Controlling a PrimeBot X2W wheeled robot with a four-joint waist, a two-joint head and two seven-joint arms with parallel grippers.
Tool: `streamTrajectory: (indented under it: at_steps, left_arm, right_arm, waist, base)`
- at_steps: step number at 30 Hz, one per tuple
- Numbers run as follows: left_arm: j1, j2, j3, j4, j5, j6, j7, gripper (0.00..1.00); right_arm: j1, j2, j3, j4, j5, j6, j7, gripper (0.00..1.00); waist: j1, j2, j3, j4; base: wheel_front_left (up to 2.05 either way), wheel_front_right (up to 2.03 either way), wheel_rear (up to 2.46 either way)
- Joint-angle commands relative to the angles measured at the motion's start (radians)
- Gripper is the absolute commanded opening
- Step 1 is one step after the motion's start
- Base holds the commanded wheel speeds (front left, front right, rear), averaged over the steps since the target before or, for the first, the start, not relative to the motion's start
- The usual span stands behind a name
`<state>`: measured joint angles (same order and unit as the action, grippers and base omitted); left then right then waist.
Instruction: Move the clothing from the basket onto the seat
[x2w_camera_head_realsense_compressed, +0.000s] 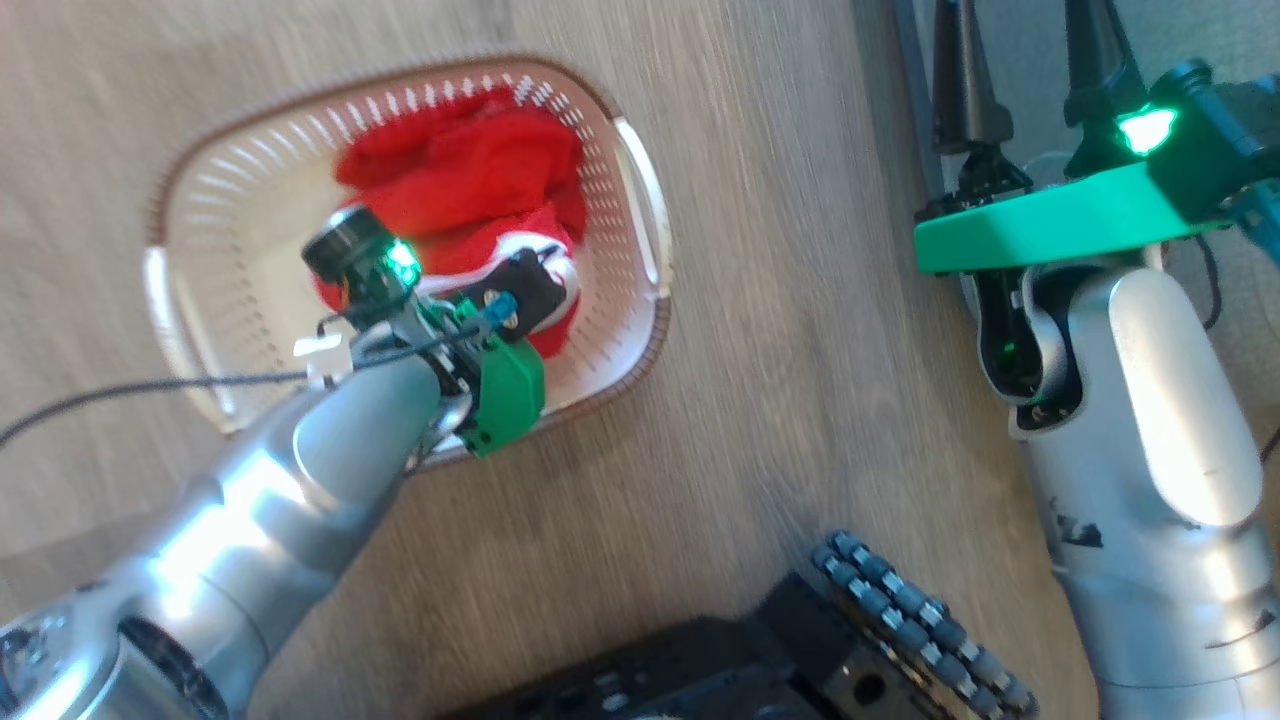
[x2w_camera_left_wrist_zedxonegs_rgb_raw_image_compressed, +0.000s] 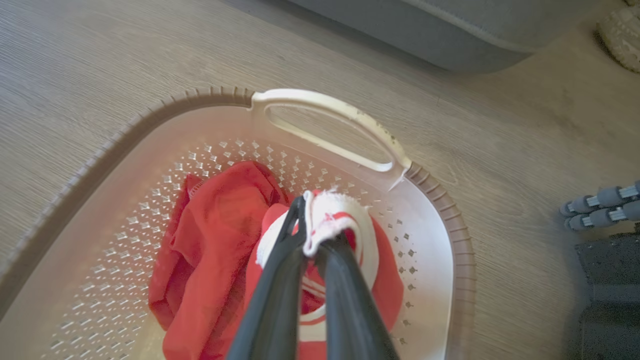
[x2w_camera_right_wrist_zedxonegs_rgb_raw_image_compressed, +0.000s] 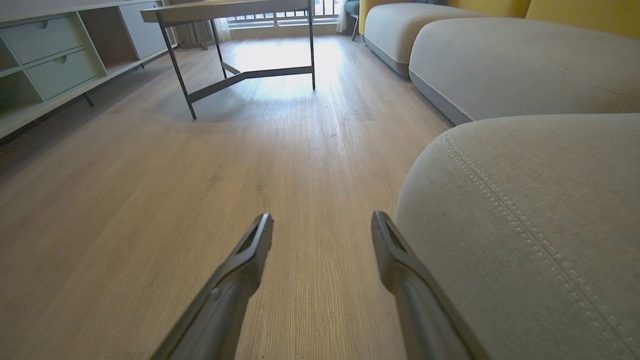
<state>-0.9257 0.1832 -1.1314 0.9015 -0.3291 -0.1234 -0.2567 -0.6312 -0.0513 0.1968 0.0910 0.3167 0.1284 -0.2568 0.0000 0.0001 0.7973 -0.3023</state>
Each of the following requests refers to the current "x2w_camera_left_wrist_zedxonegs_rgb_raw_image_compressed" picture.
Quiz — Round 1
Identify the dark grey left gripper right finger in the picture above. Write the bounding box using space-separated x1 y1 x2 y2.
316 237 401 360

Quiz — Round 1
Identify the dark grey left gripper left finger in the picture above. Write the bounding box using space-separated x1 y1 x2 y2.
226 196 307 360

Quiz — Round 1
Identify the red and white garment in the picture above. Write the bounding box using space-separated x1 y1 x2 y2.
148 161 405 360

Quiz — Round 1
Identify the beige plastic laundry basket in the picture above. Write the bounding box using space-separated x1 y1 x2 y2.
0 87 477 360

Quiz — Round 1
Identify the grey robot roller wheel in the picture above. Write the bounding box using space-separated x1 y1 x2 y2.
559 181 640 232

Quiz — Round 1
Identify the white textured fluffy object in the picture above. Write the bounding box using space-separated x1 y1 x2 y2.
595 2 640 74

